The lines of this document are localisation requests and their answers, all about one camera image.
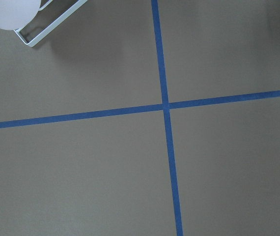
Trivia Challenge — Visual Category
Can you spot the pink plastic cup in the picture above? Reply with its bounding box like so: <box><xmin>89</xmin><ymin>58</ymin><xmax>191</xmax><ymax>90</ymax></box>
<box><xmin>0</xmin><ymin>0</ymin><xmax>41</xmax><ymax>30</ymax></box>

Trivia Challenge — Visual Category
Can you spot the white wire cup rack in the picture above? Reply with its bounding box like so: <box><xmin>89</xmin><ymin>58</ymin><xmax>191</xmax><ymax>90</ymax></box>
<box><xmin>14</xmin><ymin>0</ymin><xmax>87</xmax><ymax>47</ymax></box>

